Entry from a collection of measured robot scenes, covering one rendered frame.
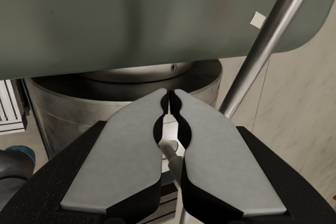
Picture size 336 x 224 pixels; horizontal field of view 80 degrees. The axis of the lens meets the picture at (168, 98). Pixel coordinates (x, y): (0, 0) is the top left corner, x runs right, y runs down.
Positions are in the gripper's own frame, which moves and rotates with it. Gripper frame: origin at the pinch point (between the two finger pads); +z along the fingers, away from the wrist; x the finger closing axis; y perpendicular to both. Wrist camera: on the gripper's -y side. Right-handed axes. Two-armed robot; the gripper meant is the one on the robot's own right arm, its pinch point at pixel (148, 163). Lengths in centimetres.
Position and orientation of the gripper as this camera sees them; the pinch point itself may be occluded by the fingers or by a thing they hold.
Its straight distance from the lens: 52.7
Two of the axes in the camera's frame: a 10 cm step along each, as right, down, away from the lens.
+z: 9.2, -1.3, 3.8
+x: 3.9, 4.8, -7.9
